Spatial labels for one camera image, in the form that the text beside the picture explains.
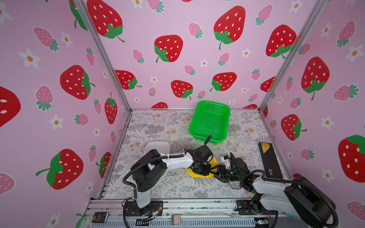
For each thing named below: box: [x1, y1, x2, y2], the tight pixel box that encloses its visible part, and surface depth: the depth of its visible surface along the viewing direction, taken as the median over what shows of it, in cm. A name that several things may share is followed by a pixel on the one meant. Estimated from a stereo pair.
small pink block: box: [171, 214, 181, 226], surface depth 70 cm
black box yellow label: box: [258, 142, 283, 180], surface depth 94 cm
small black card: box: [91, 211, 109, 224], surface depth 71 cm
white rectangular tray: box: [144, 141, 171, 155], surface depth 95 cm
